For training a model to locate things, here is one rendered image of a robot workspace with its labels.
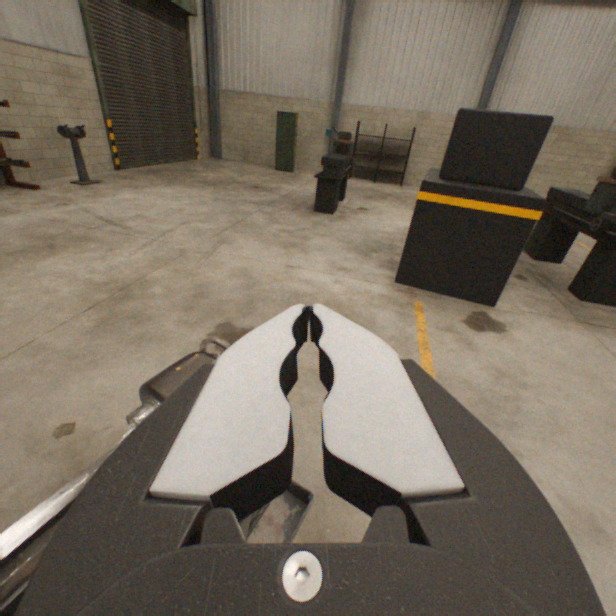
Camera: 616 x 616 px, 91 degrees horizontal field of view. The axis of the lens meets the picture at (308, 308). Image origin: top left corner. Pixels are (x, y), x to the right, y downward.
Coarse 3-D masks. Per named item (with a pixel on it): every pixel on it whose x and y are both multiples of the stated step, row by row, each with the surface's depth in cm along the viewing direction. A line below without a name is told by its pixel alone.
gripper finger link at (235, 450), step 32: (288, 320) 11; (224, 352) 10; (256, 352) 10; (288, 352) 10; (224, 384) 8; (256, 384) 8; (288, 384) 10; (192, 416) 8; (224, 416) 8; (256, 416) 8; (288, 416) 8; (192, 448) 7; (224, 448) 7; (256, 448) 7; (288, 448) 7; (160, 480) 6; (192, 480) 6; (224, 480) 6; (256, 480) 7; (288, 480) 7
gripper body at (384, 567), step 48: (240, 528) 5; (384, 528) 5; (144, 576) 5; (192, 576) 5; (240, 576) 5; (288, 576) 5; (336, 576) 4; (384, 576) 4; (432, 576) 4; (480, 576) 4
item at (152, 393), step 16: (192, 352) 75; (208, 352) 83; (176, 368) 68; (192, 368) 69; (144, 384) 65; (160, 384) 64; (176, 384) 65; (144, 400) 67; (160, 400) 64; (128, 416) 62; (144, 416) 62; (128, 432) 61
